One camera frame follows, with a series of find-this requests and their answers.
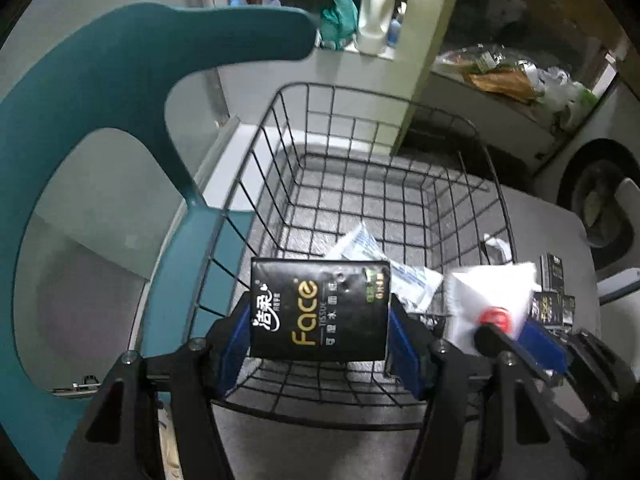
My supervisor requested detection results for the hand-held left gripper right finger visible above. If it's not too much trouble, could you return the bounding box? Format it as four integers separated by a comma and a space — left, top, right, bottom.
387, 294, 568, 480

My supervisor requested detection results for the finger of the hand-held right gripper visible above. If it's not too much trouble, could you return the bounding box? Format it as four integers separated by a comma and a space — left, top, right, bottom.
562, 330, 638, 441
472, 317, 571, 391

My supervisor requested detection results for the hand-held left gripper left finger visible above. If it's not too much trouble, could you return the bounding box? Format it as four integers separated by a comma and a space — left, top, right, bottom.
57, 296, 253, 480

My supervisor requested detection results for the black tissue pack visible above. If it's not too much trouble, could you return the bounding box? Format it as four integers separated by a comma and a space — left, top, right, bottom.
539, 253, 565, 293
531, 290, 577, 330
249, 257, 392, 362

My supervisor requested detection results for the white blue wipe packet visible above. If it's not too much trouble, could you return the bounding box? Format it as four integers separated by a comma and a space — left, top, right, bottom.
330, 222, 443, 313

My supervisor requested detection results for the white tissue packet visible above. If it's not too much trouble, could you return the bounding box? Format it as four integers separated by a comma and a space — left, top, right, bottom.
445, 261, 541, 356

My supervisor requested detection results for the black wire basket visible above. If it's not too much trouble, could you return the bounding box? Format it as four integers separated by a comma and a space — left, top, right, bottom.
197, 82, 518, 431

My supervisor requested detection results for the small white packet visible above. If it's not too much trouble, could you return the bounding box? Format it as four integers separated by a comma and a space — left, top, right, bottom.
481, 233, 512, 264

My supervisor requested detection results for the white washing machine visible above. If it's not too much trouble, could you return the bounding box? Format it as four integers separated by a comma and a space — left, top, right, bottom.
532, 80, 640, 311

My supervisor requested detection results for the pile of plastic bags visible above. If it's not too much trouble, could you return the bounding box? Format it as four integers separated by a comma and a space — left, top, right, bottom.
432, 45, 601, 133

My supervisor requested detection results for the teal plastic chair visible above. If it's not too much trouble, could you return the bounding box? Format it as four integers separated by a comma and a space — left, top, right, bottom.
0, 2, 321, 480

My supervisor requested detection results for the small blue bottle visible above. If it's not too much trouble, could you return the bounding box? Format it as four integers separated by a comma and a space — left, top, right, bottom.
386, 2, 407, 47

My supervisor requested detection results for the white detergent jug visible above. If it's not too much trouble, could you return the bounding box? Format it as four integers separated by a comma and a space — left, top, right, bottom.
356, 0, 398, 56

